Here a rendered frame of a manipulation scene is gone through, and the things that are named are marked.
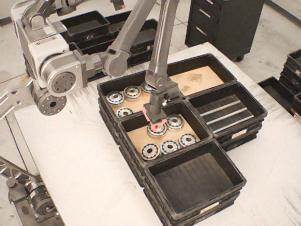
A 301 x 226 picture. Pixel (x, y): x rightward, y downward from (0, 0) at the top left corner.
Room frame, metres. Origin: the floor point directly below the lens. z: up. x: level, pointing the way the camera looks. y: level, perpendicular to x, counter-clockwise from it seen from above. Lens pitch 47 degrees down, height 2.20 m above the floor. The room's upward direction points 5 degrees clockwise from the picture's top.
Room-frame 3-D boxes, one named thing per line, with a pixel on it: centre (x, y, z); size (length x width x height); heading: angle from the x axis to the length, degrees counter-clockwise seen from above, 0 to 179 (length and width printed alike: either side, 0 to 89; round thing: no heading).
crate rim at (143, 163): (1.09, -0.08, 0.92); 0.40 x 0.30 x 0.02; 121
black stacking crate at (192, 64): (1.55, -0.27, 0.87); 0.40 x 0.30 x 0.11; 121
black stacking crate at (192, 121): (1.09, -0.08, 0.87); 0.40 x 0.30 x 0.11; 121
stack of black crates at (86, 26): (2.56, 0.68, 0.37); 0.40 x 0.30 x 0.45; 126
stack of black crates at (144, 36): (2.47, 0.12, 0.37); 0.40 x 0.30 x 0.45; 126
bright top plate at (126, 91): (1.41, 0.12, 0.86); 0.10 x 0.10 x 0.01
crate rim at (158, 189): (0.83, -0.24, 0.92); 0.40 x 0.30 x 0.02; 121
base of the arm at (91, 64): (0.90, 0.24, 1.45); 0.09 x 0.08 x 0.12; 36
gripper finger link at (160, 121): (0.97, -0.02, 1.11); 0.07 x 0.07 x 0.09; 31
